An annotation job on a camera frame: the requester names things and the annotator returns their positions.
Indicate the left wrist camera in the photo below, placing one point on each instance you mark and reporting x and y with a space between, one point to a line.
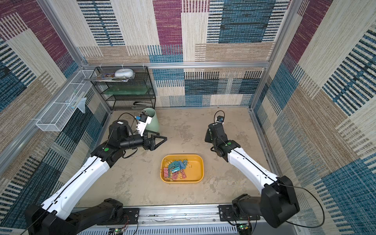
142 121

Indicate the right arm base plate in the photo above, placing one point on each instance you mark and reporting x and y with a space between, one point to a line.
228 213

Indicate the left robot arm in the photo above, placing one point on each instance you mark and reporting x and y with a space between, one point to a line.
55 215

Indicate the yellow storage tray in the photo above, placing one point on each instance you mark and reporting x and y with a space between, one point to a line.
194 171

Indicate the pink binder clip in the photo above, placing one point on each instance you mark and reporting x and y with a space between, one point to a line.
166 173
182 174

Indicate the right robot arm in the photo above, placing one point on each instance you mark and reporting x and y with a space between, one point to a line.
277 202

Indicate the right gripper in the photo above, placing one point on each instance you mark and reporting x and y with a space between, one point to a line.
208 137

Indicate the white round device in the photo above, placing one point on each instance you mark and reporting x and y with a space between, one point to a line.
124 73

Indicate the white wire wall basket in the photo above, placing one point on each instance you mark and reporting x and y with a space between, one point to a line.
69 99

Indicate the mint green pen cup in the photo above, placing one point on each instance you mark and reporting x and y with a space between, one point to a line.
154 125

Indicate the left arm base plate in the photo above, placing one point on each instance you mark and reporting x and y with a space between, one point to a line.
129 216

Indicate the teal binder clip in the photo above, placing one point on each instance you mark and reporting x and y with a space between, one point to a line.
183 164
174 167

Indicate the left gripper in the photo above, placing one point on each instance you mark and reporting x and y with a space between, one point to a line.
151 146

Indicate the black wire shelf rack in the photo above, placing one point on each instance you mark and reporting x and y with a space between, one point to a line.
136 94

